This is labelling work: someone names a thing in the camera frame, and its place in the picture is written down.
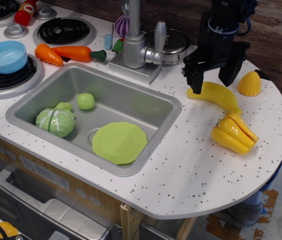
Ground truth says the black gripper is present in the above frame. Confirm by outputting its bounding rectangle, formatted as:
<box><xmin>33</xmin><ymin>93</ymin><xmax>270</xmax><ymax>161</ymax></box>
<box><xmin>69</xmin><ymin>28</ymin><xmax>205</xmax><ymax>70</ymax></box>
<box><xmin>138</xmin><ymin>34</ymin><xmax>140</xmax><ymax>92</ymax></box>
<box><xmin>183</xmin><ymin>9</ymin><xmax>250</xmax><ymax>95</ymax></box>

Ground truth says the yellow toy banana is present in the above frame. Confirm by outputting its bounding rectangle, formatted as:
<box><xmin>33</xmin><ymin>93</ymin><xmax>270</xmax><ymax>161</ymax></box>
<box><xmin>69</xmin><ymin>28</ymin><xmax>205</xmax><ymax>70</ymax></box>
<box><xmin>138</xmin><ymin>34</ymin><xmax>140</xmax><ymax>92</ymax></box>
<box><xmin>186</xmin><ymin>81</ymin><xmax>243</xmax><ymax>116</ymax></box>

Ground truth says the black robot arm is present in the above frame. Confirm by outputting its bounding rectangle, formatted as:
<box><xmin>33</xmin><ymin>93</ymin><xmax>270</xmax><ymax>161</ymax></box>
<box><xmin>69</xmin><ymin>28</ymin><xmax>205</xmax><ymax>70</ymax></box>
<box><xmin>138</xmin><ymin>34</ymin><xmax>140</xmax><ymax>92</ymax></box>
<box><xmin>183</xmin><ymin>0</ymin><xmax>258</xmax><ymax>94</ymax></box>

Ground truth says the green toy plate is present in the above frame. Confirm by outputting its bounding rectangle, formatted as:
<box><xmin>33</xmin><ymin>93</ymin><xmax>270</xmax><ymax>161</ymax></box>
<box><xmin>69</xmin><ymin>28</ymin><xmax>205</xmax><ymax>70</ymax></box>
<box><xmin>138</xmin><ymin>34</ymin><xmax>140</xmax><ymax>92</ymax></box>
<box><xmin>92</xmin><ymin>121</ymin><xmax>147</xmax><ymax>165</ymax></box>

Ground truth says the yellow toy corn piece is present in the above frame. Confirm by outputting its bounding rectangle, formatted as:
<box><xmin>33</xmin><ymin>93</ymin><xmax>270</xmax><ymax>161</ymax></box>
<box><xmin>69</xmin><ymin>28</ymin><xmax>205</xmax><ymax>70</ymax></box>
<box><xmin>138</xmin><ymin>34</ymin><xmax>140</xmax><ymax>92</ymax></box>
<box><xmin>237</xmin><ymin>71</ymin><xmax>261</xmax><ymax>97</ymax></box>

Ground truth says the silver toy pot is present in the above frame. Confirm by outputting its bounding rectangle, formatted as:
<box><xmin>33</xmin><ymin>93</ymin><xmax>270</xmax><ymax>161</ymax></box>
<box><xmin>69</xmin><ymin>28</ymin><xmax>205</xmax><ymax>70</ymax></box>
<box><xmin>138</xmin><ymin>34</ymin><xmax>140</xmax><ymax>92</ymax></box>
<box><xmin>144</xmin><ymin>28</ymin><xmax>190</xmax><ymax>66</ymax></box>

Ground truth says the yellow toy bell pepper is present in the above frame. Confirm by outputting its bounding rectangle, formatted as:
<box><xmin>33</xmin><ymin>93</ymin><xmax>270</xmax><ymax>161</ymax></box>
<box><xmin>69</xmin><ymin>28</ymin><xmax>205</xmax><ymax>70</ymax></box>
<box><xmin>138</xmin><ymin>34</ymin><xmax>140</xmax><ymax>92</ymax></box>
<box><xmin>211</xmin><ymin>112</ymin><xmax>258</xmax><ymax>155</ymax></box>

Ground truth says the silver toy faucet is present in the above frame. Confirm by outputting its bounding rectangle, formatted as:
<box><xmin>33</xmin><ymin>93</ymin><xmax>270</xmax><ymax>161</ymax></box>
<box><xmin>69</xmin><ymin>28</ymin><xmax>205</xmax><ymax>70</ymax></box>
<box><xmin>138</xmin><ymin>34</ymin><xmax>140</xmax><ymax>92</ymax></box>
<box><xmin>108</xmin><ymin>0</ymin><xmax>167</xmax><ymax>84</ymax></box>

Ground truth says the grey metal sink basin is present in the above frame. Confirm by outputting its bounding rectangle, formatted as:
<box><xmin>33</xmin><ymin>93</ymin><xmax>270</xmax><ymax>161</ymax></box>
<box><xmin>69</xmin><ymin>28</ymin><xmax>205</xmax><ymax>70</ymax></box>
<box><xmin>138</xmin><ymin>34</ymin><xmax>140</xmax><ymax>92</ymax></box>
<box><xmin>5</xmin><ymin>63</ymin><xmax>182</xmax><ymax>176</ymax></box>

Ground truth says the red green toy pepper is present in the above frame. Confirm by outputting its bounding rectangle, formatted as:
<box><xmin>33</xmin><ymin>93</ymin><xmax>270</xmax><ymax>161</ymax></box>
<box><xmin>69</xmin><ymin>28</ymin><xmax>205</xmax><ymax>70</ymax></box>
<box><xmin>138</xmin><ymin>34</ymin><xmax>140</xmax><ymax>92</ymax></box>
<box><xmin>111</xmin><ymin>38</ymin><xmax>124</xmax><ymax>53</ymax></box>

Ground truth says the purple striped toy onion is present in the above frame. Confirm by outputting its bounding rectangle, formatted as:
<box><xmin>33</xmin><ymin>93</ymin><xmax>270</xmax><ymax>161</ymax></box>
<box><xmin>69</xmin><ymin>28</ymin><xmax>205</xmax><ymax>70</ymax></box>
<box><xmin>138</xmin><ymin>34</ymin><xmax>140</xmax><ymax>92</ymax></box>
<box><xmin>114</xmin><ymin>13</ymin><xmax>130</xmax><ymax>38</ymax></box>

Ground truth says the green toy apple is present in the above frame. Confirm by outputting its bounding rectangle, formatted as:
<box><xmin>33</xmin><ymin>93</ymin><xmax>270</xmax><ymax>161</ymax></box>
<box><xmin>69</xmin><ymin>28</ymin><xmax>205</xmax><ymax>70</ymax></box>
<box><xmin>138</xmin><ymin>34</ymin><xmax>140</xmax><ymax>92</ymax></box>
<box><xmin>77</xmin><ymin>93</ymin><xmax>95</xmax><ymax>110</ymax></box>

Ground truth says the orange carrot with green top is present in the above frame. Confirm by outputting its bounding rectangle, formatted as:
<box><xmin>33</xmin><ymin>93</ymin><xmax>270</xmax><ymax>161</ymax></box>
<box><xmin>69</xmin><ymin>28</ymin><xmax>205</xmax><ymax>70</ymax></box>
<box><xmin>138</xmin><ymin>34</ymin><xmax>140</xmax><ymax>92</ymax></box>
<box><xmin>52</xmin><ymin>46</ymin><xmax>107</xmax><ymax>62</ymax></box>

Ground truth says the green toy cabbage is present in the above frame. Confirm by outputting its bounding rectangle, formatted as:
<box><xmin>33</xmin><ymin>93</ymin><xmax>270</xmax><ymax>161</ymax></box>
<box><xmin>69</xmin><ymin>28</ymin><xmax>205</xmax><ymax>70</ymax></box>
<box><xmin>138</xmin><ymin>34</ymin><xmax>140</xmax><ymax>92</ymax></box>
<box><xmin>35</xmin><ymin>102</ymin><xmax>75</xmax><ymax>138</ymax></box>

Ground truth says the orange toy carrot piece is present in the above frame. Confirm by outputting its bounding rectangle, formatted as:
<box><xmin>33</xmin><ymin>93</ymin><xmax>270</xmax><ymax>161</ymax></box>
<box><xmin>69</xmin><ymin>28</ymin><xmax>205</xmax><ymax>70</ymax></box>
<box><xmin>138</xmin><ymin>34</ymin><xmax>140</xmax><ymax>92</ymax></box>
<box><xmin>35</xmin><ymin>43</ymin><xmax>63</xmax><ymax>67</ymax></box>

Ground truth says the silver rear stove knob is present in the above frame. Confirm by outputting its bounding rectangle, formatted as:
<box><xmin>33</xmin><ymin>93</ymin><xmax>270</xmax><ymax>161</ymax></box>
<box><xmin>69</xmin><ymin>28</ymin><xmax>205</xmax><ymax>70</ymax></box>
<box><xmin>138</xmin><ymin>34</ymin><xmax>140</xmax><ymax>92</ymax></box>
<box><xmin>34</xmin><ymin>4</ymin><xmax>57</xmax><ymax>21</ymax></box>

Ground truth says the silver stove knob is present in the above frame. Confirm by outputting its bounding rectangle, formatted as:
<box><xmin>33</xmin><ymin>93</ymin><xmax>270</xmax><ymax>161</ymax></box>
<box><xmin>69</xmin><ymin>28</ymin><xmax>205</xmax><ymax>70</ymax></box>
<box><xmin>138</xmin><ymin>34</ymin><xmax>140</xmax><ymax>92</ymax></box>
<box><xmin>3</xmin><ymin>23</ymin><xmax>29</xmax><ymax>39</ymax></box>
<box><xmin>34</xmin><ymin>4</ymin><xmax>57</xmax><ymax>21</ymax></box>

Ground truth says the red toy ketchup bottle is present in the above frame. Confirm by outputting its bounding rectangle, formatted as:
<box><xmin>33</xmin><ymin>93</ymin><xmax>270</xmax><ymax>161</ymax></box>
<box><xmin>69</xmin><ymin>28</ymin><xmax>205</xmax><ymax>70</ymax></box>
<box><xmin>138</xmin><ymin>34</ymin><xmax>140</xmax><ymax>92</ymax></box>
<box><xmin>14</xmin><ymin>0</ymin><xmax>37</xmax><ymax>26</ymax></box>

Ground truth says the light blue toy bowl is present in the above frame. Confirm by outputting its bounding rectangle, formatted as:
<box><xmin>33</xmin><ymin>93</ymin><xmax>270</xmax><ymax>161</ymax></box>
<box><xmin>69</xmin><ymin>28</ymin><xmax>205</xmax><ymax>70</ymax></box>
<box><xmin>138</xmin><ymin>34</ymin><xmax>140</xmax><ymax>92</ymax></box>
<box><xmin>0</xmin><ymin>40</ymin><xmax>28</xmax><ymax>74</ymax></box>

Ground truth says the black front stove burner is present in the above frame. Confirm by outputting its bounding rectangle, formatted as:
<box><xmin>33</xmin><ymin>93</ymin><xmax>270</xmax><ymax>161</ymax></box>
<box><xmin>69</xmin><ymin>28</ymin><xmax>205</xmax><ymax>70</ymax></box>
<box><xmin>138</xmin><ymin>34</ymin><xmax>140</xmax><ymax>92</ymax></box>
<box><xmin>0</xmin><ymin>54</ymin><xmax>44</xmax><ymax>100</ymax></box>

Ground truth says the black far left burner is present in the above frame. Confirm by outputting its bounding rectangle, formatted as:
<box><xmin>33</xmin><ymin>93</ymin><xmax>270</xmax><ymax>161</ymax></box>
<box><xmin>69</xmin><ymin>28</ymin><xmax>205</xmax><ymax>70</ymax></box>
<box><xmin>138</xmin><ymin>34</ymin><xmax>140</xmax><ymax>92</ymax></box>
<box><xmin>0</xmin><ymin>0</ymin><xmax>21</xmax><ymax>28</ymax></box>

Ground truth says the yellow object at bottom left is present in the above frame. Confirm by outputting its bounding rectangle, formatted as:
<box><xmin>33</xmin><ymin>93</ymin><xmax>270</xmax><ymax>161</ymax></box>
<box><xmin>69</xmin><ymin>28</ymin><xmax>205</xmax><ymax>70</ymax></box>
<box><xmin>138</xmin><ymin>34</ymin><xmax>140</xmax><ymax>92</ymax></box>
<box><xmin>0</xmin><ymin>221</ymin><xmax>19</xmax><ymax>239</ymax></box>

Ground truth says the blue toy utensil handle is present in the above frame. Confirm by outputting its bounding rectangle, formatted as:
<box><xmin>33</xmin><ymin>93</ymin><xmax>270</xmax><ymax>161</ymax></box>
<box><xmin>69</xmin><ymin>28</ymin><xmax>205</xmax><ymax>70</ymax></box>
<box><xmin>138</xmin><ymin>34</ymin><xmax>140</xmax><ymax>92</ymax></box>
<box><xmin>104</xmin><ymin>34</ymin><xmax>113</xmax><ymax>51</ymax></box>

